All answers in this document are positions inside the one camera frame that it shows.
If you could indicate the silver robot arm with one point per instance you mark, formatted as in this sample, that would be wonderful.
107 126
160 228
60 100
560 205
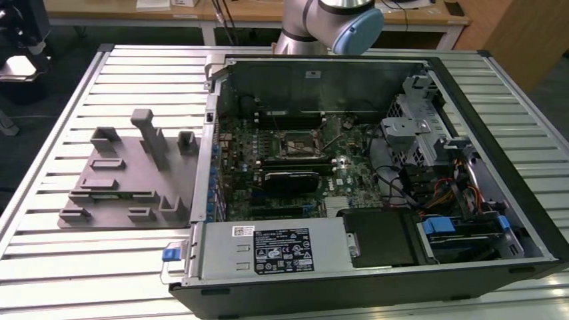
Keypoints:
307 20

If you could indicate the CPU socket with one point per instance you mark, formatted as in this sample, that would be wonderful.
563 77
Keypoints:
298 143

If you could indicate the black graphics card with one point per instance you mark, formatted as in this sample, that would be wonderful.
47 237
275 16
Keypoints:
290 183

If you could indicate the silver chipset heatsink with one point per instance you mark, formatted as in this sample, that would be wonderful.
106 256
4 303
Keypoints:
338 205

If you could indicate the silver coin battery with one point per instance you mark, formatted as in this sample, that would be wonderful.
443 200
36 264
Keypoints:
350 122

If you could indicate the green motherboard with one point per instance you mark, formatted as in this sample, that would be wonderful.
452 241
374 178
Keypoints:
360 196

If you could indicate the metal drive cage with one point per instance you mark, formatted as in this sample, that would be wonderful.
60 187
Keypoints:
400 128

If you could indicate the grey power supply unit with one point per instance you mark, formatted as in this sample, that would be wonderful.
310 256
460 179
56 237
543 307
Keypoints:
222 253

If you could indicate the black plastic shroud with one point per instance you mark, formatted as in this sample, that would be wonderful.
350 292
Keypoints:
383 240

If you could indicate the grey parts rack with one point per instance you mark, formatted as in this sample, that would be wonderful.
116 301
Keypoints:
134 173

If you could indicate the blue case latch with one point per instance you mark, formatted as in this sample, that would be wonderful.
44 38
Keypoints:
171 255

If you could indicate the hard disk in blue carrier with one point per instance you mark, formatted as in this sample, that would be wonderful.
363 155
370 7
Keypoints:
438 226

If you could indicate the green RAM stick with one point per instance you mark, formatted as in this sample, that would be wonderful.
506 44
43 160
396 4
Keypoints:
111 197

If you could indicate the black PC case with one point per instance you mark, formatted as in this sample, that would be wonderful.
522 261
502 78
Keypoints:
311 300

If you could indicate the small white box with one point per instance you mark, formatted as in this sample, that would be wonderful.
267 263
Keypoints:
184 2

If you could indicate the wooden desk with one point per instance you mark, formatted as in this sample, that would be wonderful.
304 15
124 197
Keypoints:
134 16

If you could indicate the small black device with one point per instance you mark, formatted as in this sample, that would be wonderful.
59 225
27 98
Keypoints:
455 9

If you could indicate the grey metal leg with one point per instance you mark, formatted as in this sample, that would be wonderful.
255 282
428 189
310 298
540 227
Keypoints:
8 126

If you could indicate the wooden cabinet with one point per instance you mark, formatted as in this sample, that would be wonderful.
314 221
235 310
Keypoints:
524 40

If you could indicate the black and white machine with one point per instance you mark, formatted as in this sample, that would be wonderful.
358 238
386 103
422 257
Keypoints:
22 16

